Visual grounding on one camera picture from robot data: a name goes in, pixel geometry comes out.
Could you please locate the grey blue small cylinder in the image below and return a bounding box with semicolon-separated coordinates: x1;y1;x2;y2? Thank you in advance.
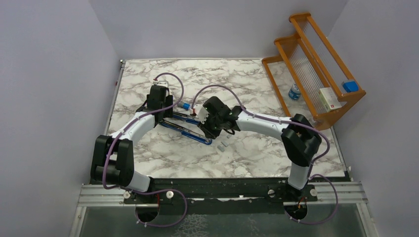
181;103;191;110

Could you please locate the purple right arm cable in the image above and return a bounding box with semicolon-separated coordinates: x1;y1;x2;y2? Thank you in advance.
191;84;340;226

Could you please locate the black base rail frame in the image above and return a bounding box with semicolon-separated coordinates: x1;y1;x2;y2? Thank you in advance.
78;177;367;217

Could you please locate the blue lidded small jar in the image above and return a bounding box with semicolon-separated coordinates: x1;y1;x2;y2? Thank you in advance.
288;83;301;100

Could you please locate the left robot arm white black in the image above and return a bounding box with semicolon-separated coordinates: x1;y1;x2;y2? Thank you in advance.
90;83;173;203

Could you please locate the orange wooden tiered rack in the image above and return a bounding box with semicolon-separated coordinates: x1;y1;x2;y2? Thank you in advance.
262;12;366;130

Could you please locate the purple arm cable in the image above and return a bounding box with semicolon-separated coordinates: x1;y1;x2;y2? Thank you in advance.
101;72;189;229
191;84;340;226

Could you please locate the blue black stapler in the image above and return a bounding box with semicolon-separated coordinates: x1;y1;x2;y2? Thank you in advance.
172;112;200;125

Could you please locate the white red carton box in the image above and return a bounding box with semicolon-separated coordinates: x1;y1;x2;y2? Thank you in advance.
318;87;342;112

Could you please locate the blue block on rack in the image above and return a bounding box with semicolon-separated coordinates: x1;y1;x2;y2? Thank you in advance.
342;80;359;93

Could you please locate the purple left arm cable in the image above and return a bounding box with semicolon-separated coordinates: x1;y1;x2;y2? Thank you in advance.
101;72;189;229

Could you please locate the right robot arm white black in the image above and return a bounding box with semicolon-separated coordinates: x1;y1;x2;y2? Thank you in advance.
194;96;322;201

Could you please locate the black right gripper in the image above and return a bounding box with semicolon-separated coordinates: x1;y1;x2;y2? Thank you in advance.
197;113;223;140

